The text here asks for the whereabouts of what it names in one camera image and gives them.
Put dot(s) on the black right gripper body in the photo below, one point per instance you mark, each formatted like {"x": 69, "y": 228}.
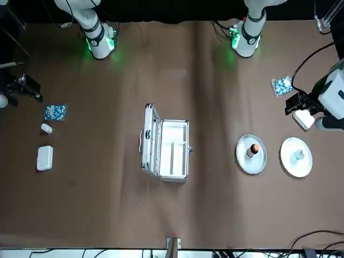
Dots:
{"x": 24, "y": 86}

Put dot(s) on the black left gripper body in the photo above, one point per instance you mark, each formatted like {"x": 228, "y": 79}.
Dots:
{"x": 309, "y": 103}

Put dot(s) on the white peroxide bottle green label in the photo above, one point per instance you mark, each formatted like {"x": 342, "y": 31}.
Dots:
{"x": 297, "y": 156}

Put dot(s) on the brown iodophor bottle orange cap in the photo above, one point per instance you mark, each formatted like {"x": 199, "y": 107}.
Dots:
{"x": 253, "y": 150}

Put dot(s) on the aluminium medical kit case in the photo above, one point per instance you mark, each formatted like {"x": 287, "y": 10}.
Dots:
{"x": 150, "y": 150}

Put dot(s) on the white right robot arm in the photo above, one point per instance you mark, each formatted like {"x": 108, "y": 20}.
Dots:
{"x": 94, "y": 32}

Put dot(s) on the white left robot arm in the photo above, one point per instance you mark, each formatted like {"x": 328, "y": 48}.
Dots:
{"x": 252, "y": 32}

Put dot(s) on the white round plate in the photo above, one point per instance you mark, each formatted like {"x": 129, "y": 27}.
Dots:
{"x": 287, "y": 161}

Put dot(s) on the gray round plate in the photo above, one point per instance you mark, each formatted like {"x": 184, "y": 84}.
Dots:
{"x": 244, "y": 161}

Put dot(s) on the white plastic pill box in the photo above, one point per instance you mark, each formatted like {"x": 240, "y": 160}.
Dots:
{"x": 303, "y": 120}
{"x": 44, "y": 158}

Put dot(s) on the bag of blue-white capsules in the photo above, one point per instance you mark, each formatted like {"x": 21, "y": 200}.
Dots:
{"x": 282, "y": 86}
{"x": 55, "y": 112}

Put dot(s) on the small white-capped bottle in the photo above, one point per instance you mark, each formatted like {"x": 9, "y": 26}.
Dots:
{"x": 47, "y": 128}

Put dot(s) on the white desk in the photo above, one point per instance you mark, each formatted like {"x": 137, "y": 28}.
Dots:
{"x": 121, "y": 254}

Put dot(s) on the aluminium frame bar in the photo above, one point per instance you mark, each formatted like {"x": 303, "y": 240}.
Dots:
{"x": 326, "y": 18}

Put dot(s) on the aluminium profile post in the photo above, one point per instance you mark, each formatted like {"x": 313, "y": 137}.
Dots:
{"x": 173, "y": 247}

